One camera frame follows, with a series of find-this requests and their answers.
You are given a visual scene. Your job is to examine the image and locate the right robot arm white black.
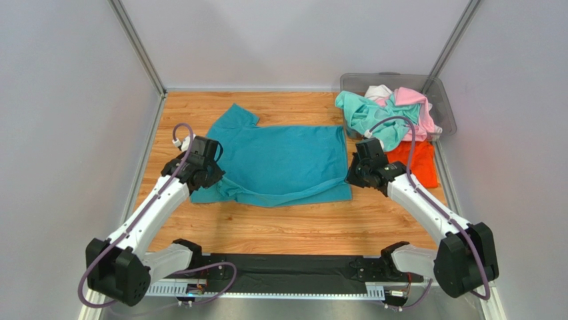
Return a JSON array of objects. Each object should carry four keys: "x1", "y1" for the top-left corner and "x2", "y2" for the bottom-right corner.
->
[{"x1": 346, "y1": 138, "x2": 500, "y2": 298}]

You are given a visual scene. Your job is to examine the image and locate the teal t shirt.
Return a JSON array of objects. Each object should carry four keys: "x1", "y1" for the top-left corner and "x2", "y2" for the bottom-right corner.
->
[{"x1": 190, "y1": 104, "x2": 352, "y2": 207}]

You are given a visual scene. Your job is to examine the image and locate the white t shirt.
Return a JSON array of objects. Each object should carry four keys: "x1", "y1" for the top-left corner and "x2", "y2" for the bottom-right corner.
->
[{"x1": 364, "y1": 85, "x2": 393, "y2": 101}]

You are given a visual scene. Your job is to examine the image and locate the aluminium corner post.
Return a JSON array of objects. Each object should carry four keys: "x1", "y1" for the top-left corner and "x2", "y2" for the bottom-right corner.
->
[
  {"x1": 108, "y1": 0, "x2": 167, "y2": 99},
  {"x1": 421, "y1": 0, "x2": 483, "y2": 93}
]

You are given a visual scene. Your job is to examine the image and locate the mint green t shirt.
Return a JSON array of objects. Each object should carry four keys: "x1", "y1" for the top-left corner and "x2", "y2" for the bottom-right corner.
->
[{"x1": 335, "y1": 91, "x2": 411, "y2": 151}]

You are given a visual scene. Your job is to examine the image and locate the left aluminium corner post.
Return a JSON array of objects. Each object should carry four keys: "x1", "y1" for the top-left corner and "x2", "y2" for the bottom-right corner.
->
[{"x1": 108, "y1": 0, "x2": 167, "y2": 99}]

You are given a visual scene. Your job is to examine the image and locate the right aluminium corner post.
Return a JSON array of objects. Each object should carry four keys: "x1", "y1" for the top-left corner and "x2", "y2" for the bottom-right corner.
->
[{"x1": 421, "y1": 0, "x2": 483, "y2": 93}]

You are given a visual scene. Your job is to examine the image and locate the pink t shirt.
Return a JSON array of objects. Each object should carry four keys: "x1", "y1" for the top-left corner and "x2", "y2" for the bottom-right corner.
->
[{"x1": 373, "y1": 87, "x2": 443, "y2": 141}]

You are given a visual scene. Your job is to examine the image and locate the clear plastic bin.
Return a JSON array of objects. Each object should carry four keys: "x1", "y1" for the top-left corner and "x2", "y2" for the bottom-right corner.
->
[{"x1": 339, "y1": 72, "x2": 457, "y2": 142}]

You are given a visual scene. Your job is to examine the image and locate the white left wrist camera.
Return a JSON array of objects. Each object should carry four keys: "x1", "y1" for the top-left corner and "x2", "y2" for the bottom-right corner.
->
[{"x1": 172, "y1": 134, "x2": 196, "y2": 152}]

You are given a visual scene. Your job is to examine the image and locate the folded orange t shirt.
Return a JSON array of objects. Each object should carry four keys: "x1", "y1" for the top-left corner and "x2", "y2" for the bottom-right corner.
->
[{"x1": 385, "y1": 141, "x2": 439, "y2": 189}]

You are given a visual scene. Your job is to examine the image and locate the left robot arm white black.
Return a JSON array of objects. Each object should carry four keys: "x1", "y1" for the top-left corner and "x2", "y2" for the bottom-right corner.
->
[{"x1": 79, "y1": 136, "x2": 225, "y2": 306}]

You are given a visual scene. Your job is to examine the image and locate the aluminium front frame rail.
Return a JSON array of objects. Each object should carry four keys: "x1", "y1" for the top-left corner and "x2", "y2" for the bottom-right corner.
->
[{"x1": 91, "y1": 251, "x2": 495, "y2": 299}]

